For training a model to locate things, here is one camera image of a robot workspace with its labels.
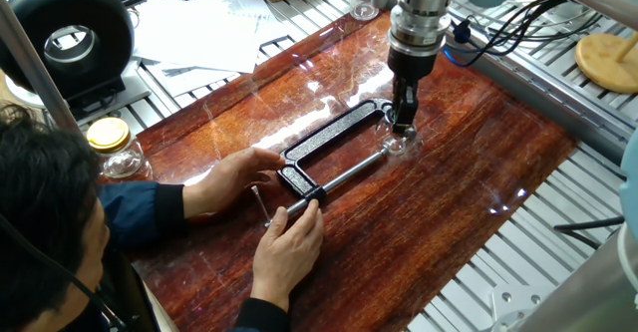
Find person's right hand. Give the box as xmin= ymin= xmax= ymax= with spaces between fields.
xmin=249 ymin=198 xmax=326 ymax=314

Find black C-clamp with steel screw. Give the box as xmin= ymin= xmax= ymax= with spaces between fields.
xmin=250 ymin=98 xmax=400 ymax=229

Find black cable bundle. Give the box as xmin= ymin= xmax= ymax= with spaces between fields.
xmin=497 ymin=2 xmax=605 ymax=44

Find thick black cable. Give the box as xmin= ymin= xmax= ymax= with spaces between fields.
xmin=552 ymin=214 xmax=627 ymax=251

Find gold metal jar lid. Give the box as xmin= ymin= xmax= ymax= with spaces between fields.
xmin=86 ymin=117 xmax=133 ymax=155

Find round wooden disc stand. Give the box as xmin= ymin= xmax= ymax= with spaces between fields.
xmin=574 ymin=28 xmax=638 ymax=96

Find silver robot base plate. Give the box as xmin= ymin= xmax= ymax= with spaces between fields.
xmin=485 ymin=284 xmax=555 ymax=332

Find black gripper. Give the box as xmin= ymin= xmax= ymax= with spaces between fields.
xmin=387 ymin=45 xmax=440 ymax=136

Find person's left hand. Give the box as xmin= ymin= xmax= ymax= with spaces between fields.
xmin=181 ymin=146 xmax=287 ymax=220

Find white paper sheet with drawing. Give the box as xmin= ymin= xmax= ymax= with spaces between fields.
xmin=155 ymin=61 xmax=241 ymax=99

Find black table side panel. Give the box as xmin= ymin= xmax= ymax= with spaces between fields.
xmin=99 ymin=249 xmax=161 ymax=332

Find person's left forearm blue sleeve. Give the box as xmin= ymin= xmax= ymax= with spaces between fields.
xmin=97 ymin=180 xmax=189 ymax=251

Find small clear glass jar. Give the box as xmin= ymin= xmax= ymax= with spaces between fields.
xmin=374 ymin=114 xmax=421 ymax=157

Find person's head black hair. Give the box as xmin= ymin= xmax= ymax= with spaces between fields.
xmin=0 ymin=105 xmax=112 ymax=332

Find long black hanging cable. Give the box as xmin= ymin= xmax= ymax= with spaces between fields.
xmin=0 ymin=215 xmax=127 ymax=331

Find grey metal base plate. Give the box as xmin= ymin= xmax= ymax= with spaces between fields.
xmin=69 ymin=60 xmax=154 ymax=127

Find clear glass storage jar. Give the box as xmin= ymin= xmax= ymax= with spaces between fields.
xmin=97 ymin=137 xmax=147 ymax=180

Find black ring-shaped lamp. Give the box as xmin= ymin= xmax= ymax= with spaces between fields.
xmin=0 ymin=0 xmax=136 ymax=119

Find person's right forearm dark sleeve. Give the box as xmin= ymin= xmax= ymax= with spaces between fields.
xmin=229 ymin=296 xmax=291 ymax=332

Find white round jar lid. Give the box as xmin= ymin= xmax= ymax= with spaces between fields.
xmin=386 ymin=117 xmax=419 ymax=140

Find aluminium frame post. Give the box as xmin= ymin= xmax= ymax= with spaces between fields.
xmin=0 ymin=0 xmax=84 ymax=134

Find white printed paper sheets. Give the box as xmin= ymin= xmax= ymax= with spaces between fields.
xmin=130 ymin=0 xmax=291 ymax=75

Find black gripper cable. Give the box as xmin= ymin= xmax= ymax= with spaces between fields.
xmin=442 ymin=0 xmax=569 ymax=69

